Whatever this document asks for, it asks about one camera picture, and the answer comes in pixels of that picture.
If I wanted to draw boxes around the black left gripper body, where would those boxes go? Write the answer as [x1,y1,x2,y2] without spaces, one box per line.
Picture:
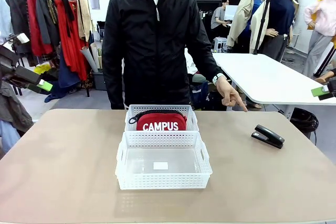
[0,44,22,86]

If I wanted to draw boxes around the red CAMPUS pencil pouch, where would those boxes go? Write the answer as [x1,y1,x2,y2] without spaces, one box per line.
[128,110,188,132]

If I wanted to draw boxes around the person's left forearm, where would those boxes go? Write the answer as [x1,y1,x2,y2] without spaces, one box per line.
[193,47,224,81]

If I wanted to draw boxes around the person's right forearm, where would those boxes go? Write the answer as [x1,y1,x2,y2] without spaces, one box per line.
[102,61,126,110]

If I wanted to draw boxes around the person's left hand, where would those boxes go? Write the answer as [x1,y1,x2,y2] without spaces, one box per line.
[216,76,249,113]

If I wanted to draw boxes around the yellow bag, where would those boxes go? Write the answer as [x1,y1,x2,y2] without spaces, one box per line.
[33,63,51,76]

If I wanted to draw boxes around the grey draped jacket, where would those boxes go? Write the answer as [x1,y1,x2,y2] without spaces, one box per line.
[0,81,34,133]

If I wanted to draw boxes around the dark blue garment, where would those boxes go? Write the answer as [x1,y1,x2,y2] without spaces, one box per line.
[44,49,81,103]

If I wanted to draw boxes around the white table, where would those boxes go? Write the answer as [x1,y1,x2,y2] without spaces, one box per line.
[211,52,336,120]

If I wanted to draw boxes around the red hanging dress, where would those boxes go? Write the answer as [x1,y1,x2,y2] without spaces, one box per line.
[53,0,90,81]

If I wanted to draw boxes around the red hanging jacket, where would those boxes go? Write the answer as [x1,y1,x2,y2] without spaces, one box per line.
[26,0,55,57]

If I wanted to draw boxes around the dark grey hanging garment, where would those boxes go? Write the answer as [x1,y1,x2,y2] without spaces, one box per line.
[6,0,32,54]

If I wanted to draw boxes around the light blue cloth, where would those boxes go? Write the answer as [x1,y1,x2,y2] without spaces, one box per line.
[0,120,22,154]

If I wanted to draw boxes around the light blue hanging garment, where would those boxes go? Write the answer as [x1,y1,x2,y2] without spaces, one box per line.
[0,0,14,38]

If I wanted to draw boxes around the grey hanging coat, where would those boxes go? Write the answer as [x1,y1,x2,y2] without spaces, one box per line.
[35,0,61,48]

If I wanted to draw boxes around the grey cardboard roll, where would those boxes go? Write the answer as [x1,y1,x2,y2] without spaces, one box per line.
[79,46,99,73]

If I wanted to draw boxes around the black stapler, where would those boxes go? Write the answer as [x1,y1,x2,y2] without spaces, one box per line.
[250,124,286,150]

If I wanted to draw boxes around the mannequin in pink sweater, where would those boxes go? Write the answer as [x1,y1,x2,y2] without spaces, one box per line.
[302,0,336,78]

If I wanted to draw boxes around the beige cardboard roll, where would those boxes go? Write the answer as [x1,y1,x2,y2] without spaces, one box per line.
[90,42,103,70]

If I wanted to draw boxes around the black hanging scarf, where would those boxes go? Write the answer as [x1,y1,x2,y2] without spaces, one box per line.
[60,0,76,38]

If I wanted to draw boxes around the beige hanging garment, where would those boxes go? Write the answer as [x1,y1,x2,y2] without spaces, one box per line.
[75,0,93,42]

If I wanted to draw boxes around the mannequin in navy top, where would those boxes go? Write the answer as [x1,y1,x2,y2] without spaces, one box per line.
[258,0,300,62]

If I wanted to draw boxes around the black chair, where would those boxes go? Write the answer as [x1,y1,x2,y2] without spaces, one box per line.
[96,20,106,43]

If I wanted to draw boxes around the white wristwatch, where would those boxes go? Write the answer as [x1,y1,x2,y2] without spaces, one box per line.
[212,72,227,86]

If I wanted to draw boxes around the mannequin in beige coat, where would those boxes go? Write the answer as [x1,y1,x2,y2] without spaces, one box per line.
[226,0,271,55]

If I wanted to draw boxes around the small white plastic basket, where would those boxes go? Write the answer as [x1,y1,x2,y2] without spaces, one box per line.
[124,104,200,133]

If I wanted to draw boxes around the person in black jacket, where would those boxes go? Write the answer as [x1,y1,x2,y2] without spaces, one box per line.
[101,0,224,111]

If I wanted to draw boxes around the seated person in grey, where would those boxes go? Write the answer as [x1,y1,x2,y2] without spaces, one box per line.
[209,0,232,31]

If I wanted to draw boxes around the large white plastic basket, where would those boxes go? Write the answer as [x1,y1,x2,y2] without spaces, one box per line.
[114,130,214,190]

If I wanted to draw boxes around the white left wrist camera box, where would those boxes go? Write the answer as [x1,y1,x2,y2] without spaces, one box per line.
[15,33,30,45]

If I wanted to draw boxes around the black cable coil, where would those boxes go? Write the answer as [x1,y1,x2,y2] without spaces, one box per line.
[289,106,320,140]

